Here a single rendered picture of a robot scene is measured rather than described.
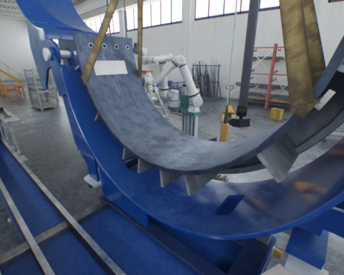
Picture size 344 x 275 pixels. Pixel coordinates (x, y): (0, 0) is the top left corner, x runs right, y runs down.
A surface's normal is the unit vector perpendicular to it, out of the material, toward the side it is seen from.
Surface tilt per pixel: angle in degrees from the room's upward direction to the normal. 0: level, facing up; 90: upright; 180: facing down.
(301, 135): 90
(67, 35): 92
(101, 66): 75
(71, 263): 0
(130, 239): 0
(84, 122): 57
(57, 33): 92
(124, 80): 65
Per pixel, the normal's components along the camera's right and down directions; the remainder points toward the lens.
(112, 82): 0.68, -0.18
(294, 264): 0.00, -0.93
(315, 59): -0.48, 0.43
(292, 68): -0.88, -0.06
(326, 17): -0.65, 0.27
